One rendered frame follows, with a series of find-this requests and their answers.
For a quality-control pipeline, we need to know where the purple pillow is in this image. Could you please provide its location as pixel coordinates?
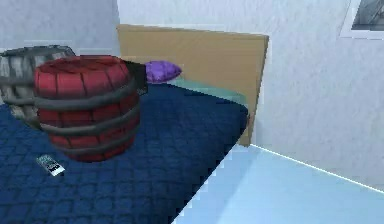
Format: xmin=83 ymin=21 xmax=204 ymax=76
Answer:
xmin=144 ymin=60 xmax=183 ymax=84

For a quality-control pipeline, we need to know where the black flat box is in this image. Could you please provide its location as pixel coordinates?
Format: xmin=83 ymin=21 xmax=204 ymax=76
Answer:
xmin=123 ymin=60 xmax=149 ymax=96

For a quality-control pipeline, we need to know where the white framed wall picture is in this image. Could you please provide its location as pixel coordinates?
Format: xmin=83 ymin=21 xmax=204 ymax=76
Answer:
xmin=339 ymin=0 xmax=384 ymax=41

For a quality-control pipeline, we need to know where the red barrel with grey hoops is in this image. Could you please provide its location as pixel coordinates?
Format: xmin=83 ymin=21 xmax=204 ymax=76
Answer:
xmin=33 ymin=55 xmax=141 ymax=163

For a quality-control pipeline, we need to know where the bed with blue quilt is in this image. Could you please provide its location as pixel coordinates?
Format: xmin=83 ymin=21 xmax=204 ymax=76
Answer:
xmin=0 ymin=23 xmax=270 ymax=224

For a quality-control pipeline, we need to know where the small silver remote control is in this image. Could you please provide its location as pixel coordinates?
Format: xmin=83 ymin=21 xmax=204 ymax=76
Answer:
xmin=35 ymin=154 xmax=66 ymax=177

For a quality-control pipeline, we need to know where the grey barrel with dark hoops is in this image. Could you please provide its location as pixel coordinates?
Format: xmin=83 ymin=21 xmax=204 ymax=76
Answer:
xmin=0 ymin=45 xmax=77 ymax=130

